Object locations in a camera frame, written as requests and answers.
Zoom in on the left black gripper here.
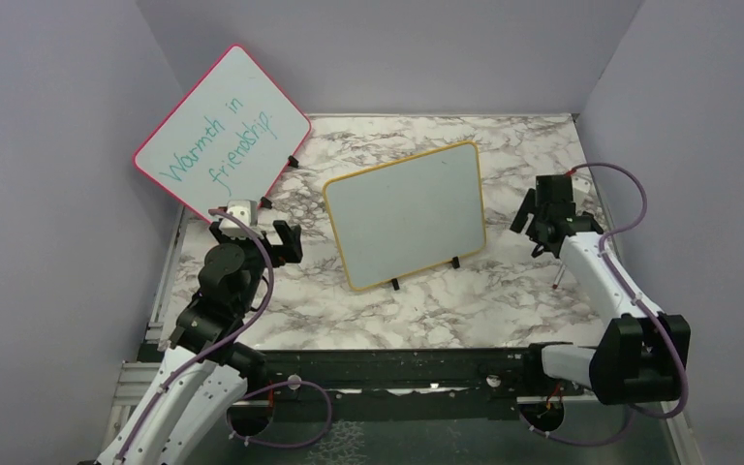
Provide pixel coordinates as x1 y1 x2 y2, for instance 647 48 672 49
213 220 302 314

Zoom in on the white marker pen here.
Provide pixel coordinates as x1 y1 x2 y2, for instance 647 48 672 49
551 264 566 289

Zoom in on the yellow framed whiteboard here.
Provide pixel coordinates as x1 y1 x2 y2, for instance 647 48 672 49
322 140 487 292

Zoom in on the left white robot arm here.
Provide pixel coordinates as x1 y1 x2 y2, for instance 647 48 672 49
95 220 303 464

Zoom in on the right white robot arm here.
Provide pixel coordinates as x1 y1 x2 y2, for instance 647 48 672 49
511 174 691 405

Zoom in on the pink framed whiteboard with writing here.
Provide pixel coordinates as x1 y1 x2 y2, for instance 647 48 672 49
133 45 312 223

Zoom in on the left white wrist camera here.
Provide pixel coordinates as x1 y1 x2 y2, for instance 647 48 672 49
219 200 258 239

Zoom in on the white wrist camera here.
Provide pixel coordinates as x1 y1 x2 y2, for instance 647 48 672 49
572 174 592 208
219 200 258 239

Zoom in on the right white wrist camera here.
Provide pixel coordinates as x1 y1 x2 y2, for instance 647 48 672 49
572 174 592 208

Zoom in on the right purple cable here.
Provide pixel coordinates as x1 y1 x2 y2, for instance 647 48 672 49
517 162 691 448

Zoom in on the purple cable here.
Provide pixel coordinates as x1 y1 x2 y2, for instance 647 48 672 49
517 162 691 448
114 207 333 463

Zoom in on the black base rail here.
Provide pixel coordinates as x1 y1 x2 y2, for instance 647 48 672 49
138 343 582 438

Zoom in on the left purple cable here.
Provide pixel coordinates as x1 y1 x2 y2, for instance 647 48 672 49
114 207 333 463

